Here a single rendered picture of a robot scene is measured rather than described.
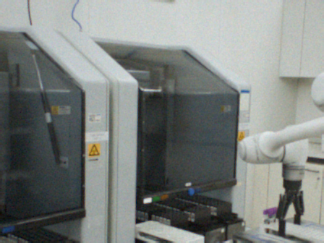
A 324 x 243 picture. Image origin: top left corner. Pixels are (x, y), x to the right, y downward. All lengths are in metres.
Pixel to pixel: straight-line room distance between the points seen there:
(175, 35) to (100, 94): 1.90
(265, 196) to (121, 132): 2.75
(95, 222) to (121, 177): 0.19
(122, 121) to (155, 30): 1.70
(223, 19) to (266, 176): 1.38
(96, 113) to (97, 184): 0.25
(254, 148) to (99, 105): 0.58
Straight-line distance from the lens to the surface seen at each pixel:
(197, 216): 2.28
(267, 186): 4.49
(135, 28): 3.43
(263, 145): 1.89
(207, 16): 3.94
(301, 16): 4.66
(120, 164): 1.93
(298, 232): 2.06
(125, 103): 1.92
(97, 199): 1.89
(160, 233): 2.01
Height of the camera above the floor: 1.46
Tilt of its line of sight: 9 degrees down
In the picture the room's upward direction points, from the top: 2 degrees clockwise
